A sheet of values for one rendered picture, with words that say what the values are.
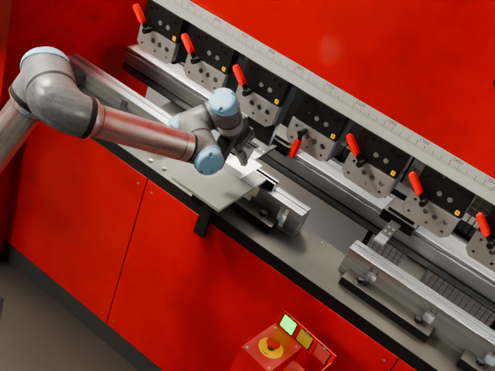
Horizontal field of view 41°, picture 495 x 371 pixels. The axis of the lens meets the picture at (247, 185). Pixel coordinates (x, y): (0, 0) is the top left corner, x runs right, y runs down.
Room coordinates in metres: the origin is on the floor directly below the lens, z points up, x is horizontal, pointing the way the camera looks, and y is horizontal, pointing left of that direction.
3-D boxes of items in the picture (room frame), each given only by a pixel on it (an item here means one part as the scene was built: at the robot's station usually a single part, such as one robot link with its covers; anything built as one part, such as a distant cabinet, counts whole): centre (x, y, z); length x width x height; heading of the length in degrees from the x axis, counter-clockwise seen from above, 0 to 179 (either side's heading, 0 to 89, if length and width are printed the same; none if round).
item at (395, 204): (1.79, -0.48, 1.01); 0.26 x 0.12 x 0.05; 158
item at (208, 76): (1.90, 0.24, 1.26); 0.15 x 0.09 x 0.17; 68
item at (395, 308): (1.54, -0.51, 0.89); 0.30 x 0.05 x 0.03; 68
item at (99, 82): (2.02, 0.54, 0.92); 0.50 x 0.06 x 0.10; 68
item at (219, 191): (1.68, 0.08, 1.00); 0.26 x 0.18 x 0.01; 158
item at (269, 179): (1.81, 0.01, 0.98); 0.20 x 0.03 x 0.03; 68
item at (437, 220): (1.60, -0.50, 1.26); 0.15 x 0.09 x 0.17; 68
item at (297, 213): (1.79, -0.02, 0.92); 0.39 x 0.06 x 0.10; 68
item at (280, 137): (1.97, -0.02, 1.01); 0.26 x 0.12 x 0.05; 158
